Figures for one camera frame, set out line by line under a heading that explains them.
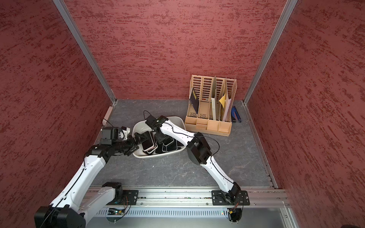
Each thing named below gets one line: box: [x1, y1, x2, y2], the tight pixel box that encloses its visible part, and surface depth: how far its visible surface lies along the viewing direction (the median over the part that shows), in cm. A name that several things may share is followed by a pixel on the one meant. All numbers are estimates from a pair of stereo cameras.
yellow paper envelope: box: [218, 93, 226, 110], surface depth 88 cm
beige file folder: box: [211, 76, 217, 121], surface depth 89 cm
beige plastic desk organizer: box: [184, 74, 238, 137], surface depth 100 cm
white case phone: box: [162, 139, 178, 152], surface depth 91 cm
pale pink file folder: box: [222, 98, 232, 122], surface depth 88 cm
